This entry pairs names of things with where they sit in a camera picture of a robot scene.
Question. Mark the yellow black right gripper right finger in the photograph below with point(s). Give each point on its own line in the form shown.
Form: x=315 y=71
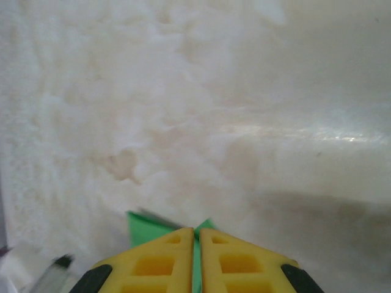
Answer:
x=244 y=271

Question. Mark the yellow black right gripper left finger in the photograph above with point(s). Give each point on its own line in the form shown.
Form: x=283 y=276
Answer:
x=146 y=271

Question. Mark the green paper sheet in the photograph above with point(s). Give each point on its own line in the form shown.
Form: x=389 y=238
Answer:
x=146 y=232

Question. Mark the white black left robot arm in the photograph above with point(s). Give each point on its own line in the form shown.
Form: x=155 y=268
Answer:
x=52 y=274

